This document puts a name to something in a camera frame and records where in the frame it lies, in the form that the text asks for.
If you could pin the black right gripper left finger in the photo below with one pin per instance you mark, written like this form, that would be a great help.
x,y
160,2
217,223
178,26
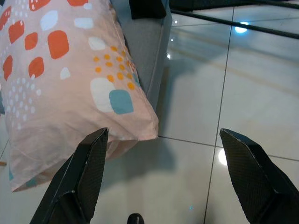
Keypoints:
x,y
79,177

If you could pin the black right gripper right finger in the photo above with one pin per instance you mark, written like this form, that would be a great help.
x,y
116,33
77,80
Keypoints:
x,y
254,177

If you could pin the pink pillow with coloured patches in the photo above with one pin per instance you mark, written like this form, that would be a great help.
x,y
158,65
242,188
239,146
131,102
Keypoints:
x,y
58,88

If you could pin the black robot foot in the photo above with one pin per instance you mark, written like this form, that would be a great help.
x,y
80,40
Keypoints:
x,y
136,219

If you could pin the grey fabric sofa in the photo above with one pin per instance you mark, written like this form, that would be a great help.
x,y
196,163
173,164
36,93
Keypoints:
x,y
147,53

